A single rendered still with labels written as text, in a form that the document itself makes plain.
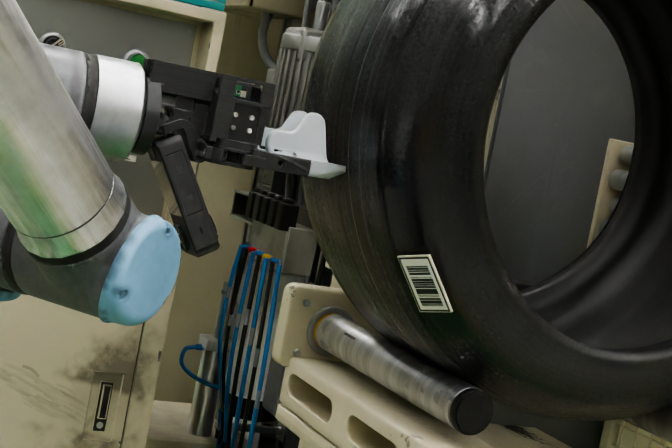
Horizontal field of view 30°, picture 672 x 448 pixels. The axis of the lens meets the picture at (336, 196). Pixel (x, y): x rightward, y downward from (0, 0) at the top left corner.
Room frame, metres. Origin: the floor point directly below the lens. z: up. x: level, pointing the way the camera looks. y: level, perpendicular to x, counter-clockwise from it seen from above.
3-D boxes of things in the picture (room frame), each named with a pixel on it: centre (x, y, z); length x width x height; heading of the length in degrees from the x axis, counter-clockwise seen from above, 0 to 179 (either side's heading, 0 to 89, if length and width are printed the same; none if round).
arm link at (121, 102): (1.12, 0.21, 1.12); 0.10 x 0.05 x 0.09; 24
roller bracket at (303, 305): (1.55, -0.15, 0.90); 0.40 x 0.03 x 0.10; 114
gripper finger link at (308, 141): (1.18, 0.03, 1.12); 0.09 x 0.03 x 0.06; 114
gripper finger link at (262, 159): (1.15, 0.07, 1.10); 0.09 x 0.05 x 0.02; 114
